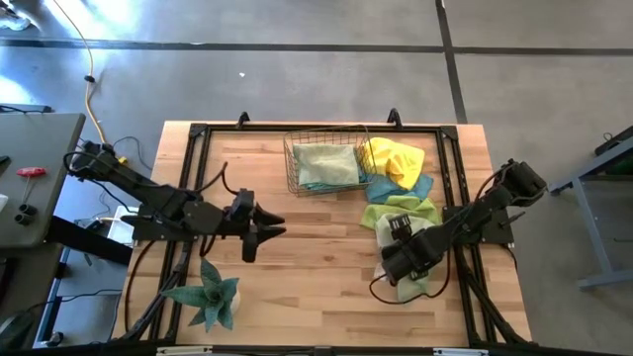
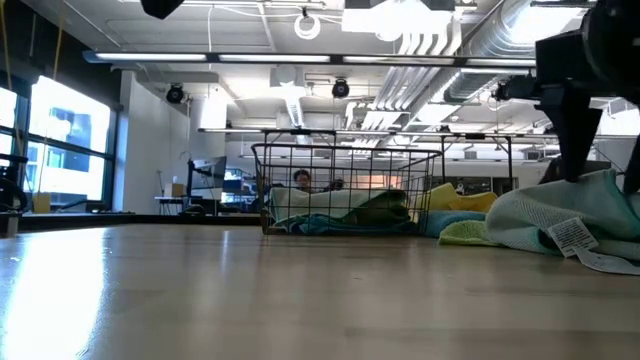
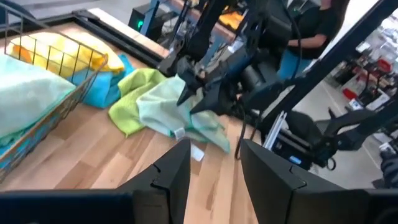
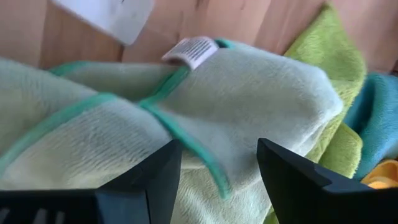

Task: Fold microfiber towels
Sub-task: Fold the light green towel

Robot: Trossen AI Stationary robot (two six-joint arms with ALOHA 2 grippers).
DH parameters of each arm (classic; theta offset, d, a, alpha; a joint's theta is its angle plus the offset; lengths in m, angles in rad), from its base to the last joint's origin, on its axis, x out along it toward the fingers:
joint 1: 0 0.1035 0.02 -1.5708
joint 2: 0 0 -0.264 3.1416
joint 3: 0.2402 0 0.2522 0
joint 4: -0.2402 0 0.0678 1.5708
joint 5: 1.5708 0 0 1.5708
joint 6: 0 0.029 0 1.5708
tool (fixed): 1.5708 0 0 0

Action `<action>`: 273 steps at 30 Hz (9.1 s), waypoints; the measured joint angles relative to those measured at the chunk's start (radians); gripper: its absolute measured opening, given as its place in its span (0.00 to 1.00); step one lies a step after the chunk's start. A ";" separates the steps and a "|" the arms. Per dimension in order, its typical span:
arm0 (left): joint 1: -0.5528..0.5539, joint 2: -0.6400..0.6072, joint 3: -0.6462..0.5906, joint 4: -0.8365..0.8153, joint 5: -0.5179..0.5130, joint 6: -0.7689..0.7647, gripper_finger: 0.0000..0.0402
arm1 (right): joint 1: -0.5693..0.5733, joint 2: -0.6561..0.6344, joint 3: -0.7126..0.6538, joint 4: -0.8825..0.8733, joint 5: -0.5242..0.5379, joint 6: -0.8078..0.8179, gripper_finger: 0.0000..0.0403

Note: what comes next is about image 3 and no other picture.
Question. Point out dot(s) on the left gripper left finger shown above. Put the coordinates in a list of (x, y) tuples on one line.
[(155, 199)]

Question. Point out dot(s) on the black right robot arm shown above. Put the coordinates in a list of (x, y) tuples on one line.
[(205, 28)]

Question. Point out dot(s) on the pale green microfiber towel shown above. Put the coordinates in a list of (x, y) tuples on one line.
[(28, 93)]

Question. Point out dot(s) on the yellow microfiber towel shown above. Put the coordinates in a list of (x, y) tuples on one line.
[(109, 60)]

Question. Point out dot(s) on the lime green microfiber towel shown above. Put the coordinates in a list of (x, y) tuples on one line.
[(127, 105)]

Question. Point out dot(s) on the black office chair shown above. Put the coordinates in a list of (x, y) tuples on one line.
[(304, 127)]

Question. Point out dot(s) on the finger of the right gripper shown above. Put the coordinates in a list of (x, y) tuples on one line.
[(213, 102), (189, 92)]

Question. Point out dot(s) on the small yellow cloth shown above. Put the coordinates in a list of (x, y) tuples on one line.
[(231, 20)]

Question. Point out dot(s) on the red container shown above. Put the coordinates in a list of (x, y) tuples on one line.
[(384, 65), (349, 94)]

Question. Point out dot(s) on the black computer tower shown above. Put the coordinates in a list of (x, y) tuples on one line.
[(136, 15)]

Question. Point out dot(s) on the white paper label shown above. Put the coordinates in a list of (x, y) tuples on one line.
[(197, 153)]

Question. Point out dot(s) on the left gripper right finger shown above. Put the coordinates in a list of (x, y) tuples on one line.
[(280, 199)]

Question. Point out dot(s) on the person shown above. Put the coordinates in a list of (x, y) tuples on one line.
[(314, 31)]

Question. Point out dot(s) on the mint green microfiber towel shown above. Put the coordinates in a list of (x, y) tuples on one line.
[(161, 109)]

